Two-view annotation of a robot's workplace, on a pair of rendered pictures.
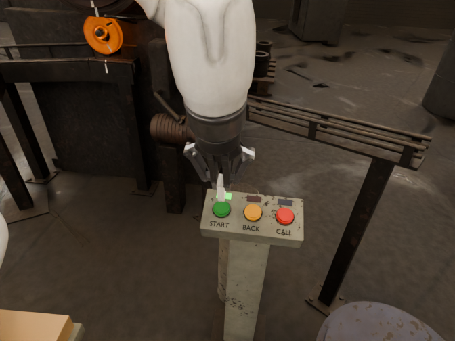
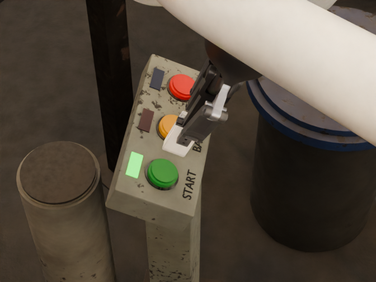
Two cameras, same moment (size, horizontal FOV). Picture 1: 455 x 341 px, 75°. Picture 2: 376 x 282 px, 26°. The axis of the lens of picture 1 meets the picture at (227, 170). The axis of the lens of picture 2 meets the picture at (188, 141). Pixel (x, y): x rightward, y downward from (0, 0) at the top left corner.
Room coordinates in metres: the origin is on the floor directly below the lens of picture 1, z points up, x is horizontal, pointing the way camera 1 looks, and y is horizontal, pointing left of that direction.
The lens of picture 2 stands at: (0.44, 0.61, 1.47)
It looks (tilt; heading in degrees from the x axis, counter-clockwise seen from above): 53 degrees down; 274
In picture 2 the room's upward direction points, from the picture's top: straight up
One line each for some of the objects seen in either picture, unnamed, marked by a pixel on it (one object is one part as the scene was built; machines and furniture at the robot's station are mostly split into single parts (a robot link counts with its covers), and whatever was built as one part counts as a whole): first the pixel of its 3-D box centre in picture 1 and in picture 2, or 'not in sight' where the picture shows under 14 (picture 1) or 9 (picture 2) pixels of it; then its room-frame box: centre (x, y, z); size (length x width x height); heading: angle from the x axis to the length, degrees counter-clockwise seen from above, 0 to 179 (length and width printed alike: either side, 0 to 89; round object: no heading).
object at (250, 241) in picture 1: (244, 283); (174, 239); (0.51, -0.06, 0.31); 0.24 x 0.16 x 0.62; 84
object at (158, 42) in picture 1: (162, 69); not in sight; (1.30, 0.30, 0.68); 0.11 x 0.08 x 0.24; 174
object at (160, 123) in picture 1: (181, 167); not in sight; (1.14, 0.22, 0.27); 0.22 x 0.13 x 0.53; 84
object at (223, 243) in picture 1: (235, 249); (77, 259); (0.67, -0.04, 0.26); 0.12 x 0.12 x 0.52
